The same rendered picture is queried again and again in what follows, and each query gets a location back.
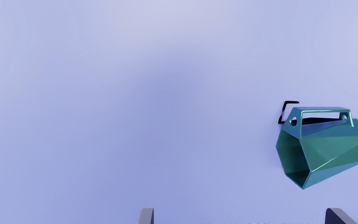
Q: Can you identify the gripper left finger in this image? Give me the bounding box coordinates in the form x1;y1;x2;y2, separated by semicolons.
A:
137;208;154;224

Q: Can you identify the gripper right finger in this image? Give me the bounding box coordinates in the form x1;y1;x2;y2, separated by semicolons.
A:
325;208;358;224

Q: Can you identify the teal faceted mug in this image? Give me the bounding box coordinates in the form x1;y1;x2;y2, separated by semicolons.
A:
276;107;358;190

